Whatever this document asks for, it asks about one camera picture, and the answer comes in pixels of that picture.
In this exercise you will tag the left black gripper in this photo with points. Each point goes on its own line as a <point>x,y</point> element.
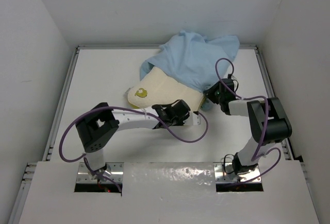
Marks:
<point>180,122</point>

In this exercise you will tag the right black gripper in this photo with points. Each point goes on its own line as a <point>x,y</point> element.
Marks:
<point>210,93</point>

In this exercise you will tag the cream memory foam pillow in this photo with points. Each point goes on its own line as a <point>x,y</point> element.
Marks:
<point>157,88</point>

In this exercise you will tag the light blue pillowcase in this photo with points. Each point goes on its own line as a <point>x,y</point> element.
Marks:
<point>191,59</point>

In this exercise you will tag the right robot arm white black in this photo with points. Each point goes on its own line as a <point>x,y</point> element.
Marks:
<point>269,123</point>

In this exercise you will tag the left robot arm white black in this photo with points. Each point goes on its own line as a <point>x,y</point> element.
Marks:
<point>102,122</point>

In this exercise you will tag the white front cover board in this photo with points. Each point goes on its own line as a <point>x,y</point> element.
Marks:
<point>167,193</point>

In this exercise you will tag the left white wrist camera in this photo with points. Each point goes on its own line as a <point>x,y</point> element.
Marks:
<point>193,119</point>

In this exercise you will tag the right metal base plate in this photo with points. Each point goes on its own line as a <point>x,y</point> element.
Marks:
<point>224,174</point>

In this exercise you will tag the metal base plate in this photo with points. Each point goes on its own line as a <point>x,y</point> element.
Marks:
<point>224,174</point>
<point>113,172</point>

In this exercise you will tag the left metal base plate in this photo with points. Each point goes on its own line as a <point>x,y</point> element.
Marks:
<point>113,172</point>

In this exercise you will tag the aluminium table frame rail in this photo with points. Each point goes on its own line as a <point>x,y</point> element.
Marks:
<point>104,74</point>

